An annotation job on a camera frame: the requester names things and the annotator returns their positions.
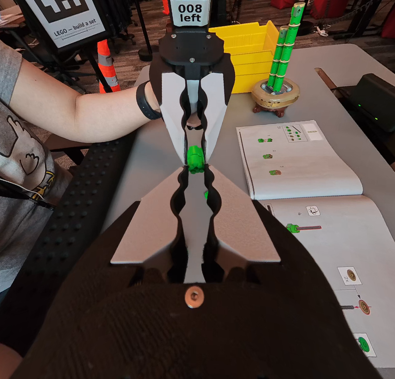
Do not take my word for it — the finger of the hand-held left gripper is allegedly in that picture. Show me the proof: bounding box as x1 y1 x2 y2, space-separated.
200 72 228 164
160 72 189 167

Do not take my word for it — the white cable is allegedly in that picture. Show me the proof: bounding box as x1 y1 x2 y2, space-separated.
0 177 53 201

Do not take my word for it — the black wristband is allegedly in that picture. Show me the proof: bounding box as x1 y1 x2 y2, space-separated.
136 81 162 120

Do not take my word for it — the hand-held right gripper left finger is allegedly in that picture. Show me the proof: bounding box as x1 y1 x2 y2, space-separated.
110 166 189 283

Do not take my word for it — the black studded edge pad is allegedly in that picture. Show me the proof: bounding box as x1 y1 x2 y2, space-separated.
0 132 136 355

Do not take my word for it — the person's grey printed shirt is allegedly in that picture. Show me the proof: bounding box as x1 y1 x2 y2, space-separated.
0 40 73 293

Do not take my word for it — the yellow plastic bin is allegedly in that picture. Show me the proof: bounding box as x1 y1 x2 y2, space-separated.
208 21 280 94

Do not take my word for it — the person's left forearm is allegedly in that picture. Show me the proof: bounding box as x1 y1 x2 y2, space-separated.
11 58 145 144

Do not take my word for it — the black box with green light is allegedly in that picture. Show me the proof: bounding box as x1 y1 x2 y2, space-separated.
343 74 395 133

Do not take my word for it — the grey desk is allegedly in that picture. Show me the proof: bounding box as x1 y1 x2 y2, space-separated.
102 44 395 379

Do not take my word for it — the green round brick cylinder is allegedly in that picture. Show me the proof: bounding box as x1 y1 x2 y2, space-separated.
187 145 205 174

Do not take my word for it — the black stanchion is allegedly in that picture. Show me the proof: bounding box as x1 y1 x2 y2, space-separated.
133 0 154 62
298 0 315 36

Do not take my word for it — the green bamboo brick model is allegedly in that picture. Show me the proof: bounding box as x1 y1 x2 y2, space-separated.
251 2 307 118

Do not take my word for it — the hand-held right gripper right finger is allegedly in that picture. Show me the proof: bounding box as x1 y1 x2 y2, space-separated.
204 165 282 283

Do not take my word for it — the black strap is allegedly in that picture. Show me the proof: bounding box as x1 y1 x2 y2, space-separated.
0 181 57 212

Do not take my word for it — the framed marker sign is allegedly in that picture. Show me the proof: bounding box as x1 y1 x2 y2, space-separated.
5 0 124 93

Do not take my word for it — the open instruction booklet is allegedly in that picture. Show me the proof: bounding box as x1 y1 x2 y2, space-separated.
236 120 395 369

